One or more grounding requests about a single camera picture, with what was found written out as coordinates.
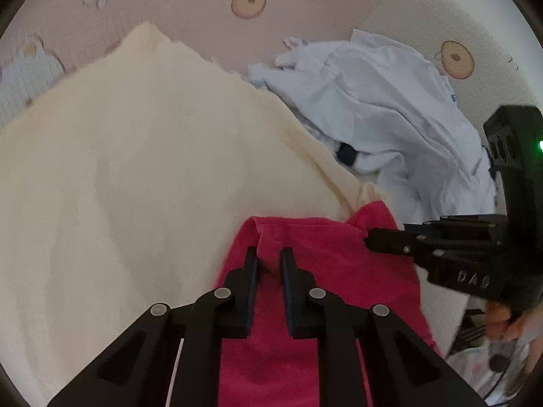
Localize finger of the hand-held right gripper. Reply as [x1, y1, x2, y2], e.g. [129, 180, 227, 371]
[364, 228, 429, 264]
[403, 214, 507, 247]

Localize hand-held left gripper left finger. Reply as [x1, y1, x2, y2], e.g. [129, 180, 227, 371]
[46, 247, 259, 407]

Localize person's right hand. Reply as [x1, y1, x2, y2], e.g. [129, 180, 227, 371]
[485, 304, 540, 344]

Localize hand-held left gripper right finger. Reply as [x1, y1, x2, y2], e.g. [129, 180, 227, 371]
[279, 247, 486, 407]

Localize white garment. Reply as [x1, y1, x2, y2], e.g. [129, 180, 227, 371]
[247, 29, 497, 234]

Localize sofa with pink cat-print cover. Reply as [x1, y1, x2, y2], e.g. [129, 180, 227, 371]
[0, 0, 543, 348]

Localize cream shirt with pink sleeves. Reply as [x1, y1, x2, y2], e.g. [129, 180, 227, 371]
[0, 21, 444, 407]

